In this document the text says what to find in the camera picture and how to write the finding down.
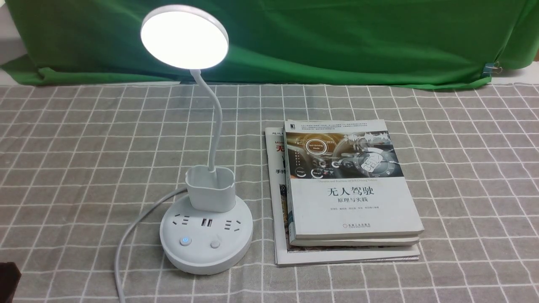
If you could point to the white desk lamp with base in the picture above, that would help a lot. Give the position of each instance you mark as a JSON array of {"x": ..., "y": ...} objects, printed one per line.
[{"x": 210, "y": 229}]

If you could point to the dark object at corner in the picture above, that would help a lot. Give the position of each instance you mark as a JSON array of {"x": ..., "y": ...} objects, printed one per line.
[{"x": 10, "y": 275}]

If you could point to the grey checked tablecloth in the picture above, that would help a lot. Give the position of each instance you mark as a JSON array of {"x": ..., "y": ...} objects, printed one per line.
[{"x": 79, "y": 163}]

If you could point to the magazine under books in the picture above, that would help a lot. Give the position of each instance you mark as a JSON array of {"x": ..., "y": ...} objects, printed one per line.
[{"x": 287, "y": 255}]

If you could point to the green backdrop cloth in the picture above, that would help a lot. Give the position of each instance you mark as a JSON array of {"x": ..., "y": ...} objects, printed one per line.
[{"x": 427, "y": 44}]

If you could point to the white self-driving textbook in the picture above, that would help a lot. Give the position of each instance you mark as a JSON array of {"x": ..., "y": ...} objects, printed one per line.
[{"x": 344, "y": 181}]

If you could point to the blue binder clip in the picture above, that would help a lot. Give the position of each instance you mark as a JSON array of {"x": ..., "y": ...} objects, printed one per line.
[{"x": 491, "y": 69}]

